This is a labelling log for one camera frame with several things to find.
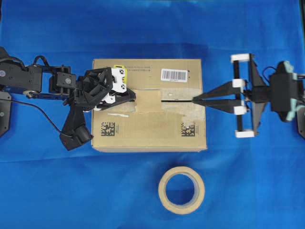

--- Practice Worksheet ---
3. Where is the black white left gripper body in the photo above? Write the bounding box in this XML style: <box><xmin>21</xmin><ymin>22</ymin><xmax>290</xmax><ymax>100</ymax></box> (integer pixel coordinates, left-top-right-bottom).
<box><xmin>63</xmin><ymin>67</ymin><xmax>126</xmax><ymax>112</ymax></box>

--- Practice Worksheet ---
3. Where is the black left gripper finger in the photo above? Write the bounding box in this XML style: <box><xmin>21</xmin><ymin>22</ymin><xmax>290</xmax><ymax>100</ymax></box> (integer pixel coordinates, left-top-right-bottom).
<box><xmin>94</xmin><ymin>99</ymin><xmax>135</xmax><ymax>111</ymax></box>
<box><xmin>115</xmin><ymin>88</ymin><xmax>136</xmax><ymax>103</ymax></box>

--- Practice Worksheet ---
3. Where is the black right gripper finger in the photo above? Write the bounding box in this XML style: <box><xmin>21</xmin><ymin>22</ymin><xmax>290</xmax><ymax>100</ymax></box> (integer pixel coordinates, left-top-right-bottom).
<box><xmin>193</xmin><ymin>80</ymin><xmax>245</xmax><ymax>100</ymax></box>
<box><xmin>192</xmin><ymin>99</ymin><xmax>246</xmax><ymax>115</ymax></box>

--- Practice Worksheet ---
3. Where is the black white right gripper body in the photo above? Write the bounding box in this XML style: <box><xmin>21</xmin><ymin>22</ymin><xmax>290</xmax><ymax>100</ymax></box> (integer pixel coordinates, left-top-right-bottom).
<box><xmin>231</xmin><ymin>53</ymin><xmax>270</xmax><ymax>138</ymax></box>

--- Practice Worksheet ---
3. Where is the beige tape strip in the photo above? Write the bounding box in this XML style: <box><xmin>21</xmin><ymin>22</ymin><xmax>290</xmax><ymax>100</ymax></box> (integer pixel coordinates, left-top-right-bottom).
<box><xmin>134</xmin><ymin>90</ymin><xmax>163</xmax><ymax>113</ymax></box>

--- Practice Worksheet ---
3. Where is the brown cardboard box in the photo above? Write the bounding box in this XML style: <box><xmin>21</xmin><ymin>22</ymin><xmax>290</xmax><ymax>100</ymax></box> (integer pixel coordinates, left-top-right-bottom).
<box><xmin>91</xmin><ymin>59</ymin><xmax>207</xmax><ymax>153</ymax></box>

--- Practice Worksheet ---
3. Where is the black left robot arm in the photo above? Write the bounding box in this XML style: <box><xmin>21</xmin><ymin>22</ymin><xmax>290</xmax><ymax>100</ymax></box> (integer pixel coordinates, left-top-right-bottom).
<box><xmin>0</xmin><ymin>47</ymin><xmax>136</xmax><ymax>112</ymax></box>

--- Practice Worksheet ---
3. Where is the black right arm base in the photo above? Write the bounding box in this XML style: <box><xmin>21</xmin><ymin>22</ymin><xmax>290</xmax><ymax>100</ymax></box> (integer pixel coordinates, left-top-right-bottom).
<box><xmin>296</xmin><ymin>107</ymin><xmax>305</xmax><ymax>139</ymax></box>

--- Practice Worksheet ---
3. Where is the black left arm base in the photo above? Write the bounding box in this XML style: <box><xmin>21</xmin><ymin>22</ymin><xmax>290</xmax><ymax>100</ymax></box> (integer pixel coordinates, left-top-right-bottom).
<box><xmin>0</xmin><ymin>92</ymin><xmax>11</xmax><ymax>136</ymax></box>

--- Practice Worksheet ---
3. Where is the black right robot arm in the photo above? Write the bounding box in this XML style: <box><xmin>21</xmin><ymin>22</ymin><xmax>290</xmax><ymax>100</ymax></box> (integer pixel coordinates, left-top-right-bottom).
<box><xmin>192</xmin><ymin>53</ymin><xmax>305</xmax><ymax>138</ymax></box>

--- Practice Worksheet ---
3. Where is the beige masking tape roll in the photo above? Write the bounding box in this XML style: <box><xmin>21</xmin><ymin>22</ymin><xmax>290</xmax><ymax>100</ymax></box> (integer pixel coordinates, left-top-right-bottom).
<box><xmin>158</xmin><ymin>166</ymin><xmax>205</xmax><ymax>215</ymax></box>

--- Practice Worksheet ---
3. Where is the blue table cloth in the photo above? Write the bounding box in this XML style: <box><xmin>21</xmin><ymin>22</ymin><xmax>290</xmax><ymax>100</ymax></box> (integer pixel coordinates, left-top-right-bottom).
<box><xmin>0</xmin><ymin>0</ymin><xmax>305</xmax><ymax>229</ymax></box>

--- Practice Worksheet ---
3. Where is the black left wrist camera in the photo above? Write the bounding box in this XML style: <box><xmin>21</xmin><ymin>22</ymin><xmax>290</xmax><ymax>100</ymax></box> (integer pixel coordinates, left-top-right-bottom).
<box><xmin>60</xmin><ymin>105</ymin><xmax>93</xmax><ymax>151</ymax></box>

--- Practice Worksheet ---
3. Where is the black camera cable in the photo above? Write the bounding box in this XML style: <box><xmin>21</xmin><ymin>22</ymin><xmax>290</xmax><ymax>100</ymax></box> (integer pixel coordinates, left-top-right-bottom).
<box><xmin>10</xmin><ymin>100</ymin><xmax>72</xmax><ymax>138</ymax></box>

